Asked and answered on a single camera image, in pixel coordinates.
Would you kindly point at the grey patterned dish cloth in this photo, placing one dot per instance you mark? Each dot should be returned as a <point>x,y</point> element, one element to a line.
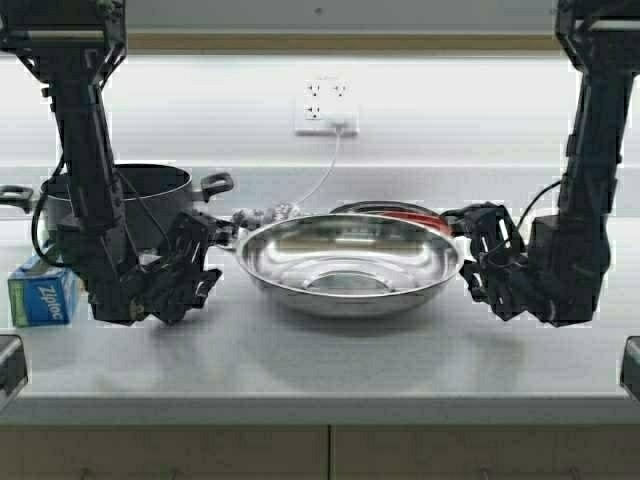
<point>250,219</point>

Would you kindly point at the large stainless steel bowl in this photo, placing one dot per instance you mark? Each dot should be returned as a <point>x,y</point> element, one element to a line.
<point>349,266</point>

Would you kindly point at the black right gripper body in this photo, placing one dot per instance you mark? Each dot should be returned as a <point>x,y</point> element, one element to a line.
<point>497,273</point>

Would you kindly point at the blue Ziploc bag box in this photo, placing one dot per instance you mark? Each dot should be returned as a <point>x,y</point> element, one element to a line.
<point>41,295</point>

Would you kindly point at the drawer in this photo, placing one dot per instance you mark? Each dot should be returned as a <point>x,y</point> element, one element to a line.
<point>485,452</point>
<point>163,452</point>

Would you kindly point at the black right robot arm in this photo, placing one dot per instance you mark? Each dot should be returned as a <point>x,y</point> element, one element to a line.
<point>557,273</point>

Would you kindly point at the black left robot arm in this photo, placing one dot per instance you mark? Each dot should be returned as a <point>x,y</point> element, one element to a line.
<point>73,47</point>

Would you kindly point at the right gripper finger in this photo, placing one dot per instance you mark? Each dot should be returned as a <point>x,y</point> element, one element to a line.
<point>455,220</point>

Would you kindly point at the left lower drawer front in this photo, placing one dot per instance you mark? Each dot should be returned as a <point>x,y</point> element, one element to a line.
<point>163,452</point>

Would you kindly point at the dark round plate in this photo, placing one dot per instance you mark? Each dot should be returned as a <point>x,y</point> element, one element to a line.
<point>381,206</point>

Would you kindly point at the middle lower drawer front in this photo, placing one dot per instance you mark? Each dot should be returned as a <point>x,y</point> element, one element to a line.
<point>485,452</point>

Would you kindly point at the white wall power outlet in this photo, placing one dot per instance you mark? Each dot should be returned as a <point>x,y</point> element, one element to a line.
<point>322,96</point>

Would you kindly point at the white plug adapter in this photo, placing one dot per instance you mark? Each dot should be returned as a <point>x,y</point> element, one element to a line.
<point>343,124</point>

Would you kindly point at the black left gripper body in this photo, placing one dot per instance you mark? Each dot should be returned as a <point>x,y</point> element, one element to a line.
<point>179,281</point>

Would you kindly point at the right robot base shoulder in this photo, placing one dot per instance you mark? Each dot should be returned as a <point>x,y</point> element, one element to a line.
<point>630,367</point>

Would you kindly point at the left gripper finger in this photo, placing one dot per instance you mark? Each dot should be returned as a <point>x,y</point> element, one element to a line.
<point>226,233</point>

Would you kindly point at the left robot base shoulder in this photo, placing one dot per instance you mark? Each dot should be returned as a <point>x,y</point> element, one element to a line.
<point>14,369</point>

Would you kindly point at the black cooking pot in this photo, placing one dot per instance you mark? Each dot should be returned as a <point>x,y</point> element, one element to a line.
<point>153,196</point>

